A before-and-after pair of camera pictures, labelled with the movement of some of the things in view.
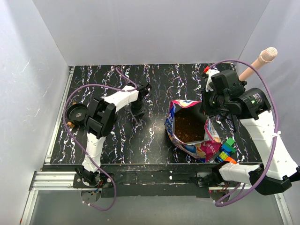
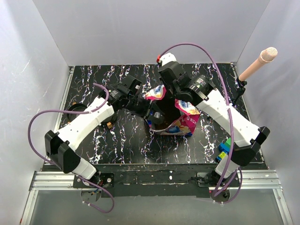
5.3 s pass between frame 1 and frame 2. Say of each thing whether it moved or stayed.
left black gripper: moved
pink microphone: stayed
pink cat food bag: moved
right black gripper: moved
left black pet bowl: stayed
